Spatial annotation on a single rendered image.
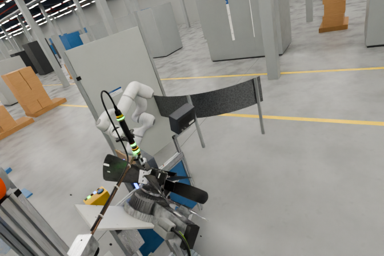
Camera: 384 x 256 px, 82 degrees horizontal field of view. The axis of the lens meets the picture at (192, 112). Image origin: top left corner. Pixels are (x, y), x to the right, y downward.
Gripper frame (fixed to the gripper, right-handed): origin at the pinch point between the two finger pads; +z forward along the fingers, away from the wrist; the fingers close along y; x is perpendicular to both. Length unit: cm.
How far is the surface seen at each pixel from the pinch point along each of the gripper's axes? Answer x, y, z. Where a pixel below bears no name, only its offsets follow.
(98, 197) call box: -43, 29, -32
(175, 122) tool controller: -31, -57, -32
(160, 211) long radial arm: -38.3, 12.4, 26.1
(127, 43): 34, -124, -178
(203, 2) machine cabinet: 43, -539, -378
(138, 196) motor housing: -32.5, 15.1, 9.7
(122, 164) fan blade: -13.4, 11.1, -0.8
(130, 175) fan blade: -19.4, 11.9, 5.7
